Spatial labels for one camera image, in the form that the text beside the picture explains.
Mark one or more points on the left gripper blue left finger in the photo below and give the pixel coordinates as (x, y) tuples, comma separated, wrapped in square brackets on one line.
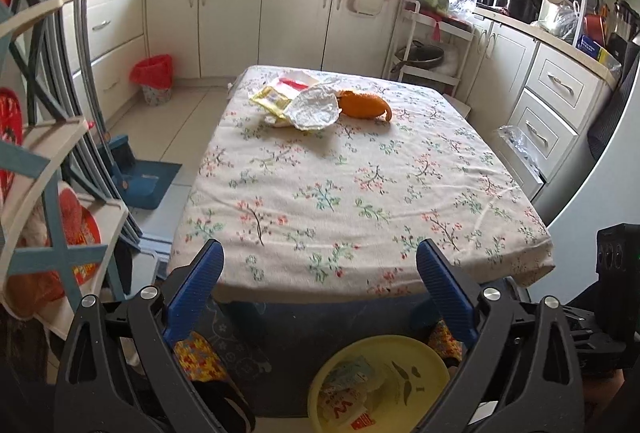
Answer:
[(190, 287)]

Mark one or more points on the floral tablecloth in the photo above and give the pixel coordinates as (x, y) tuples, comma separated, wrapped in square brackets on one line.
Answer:
[(337, 214)]

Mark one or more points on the white plastic wrapper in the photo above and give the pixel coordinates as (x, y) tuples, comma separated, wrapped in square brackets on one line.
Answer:
[(314, 108)]

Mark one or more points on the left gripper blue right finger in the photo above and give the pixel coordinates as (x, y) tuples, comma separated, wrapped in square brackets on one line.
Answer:
[(449, 296)]

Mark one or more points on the blue dustpan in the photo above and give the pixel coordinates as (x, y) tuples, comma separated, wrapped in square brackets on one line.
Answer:
[(140, 183)]

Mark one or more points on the white red plastic bag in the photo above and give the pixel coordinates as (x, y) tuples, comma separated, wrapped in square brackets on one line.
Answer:
[(348, 391)]

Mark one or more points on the right yellow floral slipper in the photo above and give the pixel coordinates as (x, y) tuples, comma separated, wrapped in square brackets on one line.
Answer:
[(445, 345)]

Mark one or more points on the white kitchen cabinets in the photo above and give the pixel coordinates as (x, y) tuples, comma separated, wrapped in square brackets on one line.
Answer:
[(215, 40)]

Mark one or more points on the clear yellow label wrapper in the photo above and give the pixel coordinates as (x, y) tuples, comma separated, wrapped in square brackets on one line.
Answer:
[(276, 95)]

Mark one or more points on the left yellow floral slipper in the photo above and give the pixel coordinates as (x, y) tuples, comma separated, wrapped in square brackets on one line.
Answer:
[(211, 380)]

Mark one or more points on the white blue shoe rack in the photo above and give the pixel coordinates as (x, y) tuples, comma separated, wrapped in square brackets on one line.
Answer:
[(58, 233)]

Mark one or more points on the white rolling cart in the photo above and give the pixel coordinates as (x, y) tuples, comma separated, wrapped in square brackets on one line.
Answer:
[(427, 49)]

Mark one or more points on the yellow floral slipper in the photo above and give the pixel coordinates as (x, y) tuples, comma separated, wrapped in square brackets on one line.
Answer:
[(445, 345), (211, 380)]

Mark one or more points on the red lined trash bin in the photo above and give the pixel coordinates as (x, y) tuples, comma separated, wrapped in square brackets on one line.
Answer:
[(154, 76)]

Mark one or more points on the yellow trash basin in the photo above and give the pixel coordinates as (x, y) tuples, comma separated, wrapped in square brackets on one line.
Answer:
[(386, 383)]

